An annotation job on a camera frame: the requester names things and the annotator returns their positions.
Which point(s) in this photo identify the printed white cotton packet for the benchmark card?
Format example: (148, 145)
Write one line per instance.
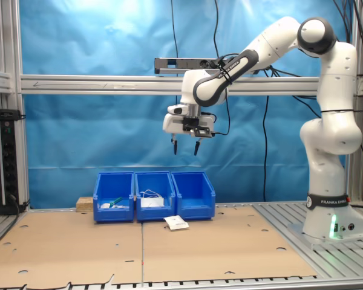
(177, 223)

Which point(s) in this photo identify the blue bin with cotton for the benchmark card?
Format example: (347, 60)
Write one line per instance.
(196, 193)

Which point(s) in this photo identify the grey power strip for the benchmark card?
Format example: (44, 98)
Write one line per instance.
(181, 65)

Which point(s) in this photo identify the stack of white face masks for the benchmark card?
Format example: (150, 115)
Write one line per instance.
(152, 202)

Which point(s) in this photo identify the blue bin with masks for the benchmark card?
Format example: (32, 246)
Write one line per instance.
(154, 214)

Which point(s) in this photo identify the long aluminium cross beam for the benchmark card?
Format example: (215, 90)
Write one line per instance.
(109, 86)

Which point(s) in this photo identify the green tube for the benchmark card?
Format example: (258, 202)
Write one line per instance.
(117, 200)

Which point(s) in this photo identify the green-printed clear packet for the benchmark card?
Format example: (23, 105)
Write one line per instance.
(121, 207)

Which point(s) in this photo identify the white printed flat packet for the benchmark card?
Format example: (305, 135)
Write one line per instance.
(105, 205)

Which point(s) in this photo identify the blue bin with swab packets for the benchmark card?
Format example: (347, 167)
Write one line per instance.
(113, 215)

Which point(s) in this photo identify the brown cardboard sheet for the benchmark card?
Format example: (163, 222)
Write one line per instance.
(214, 250)
(72, 250)

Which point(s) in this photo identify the chipboard wooden block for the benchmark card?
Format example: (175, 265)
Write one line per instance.
(84, 204)

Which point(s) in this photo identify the black socket rack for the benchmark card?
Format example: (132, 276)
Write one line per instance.
(3, 157)

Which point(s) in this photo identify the short aluminium beam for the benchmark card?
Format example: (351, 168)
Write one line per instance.
(0, 81)

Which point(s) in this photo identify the aluminium frame post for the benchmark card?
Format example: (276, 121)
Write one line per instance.
(355, 178)
(6, 45)

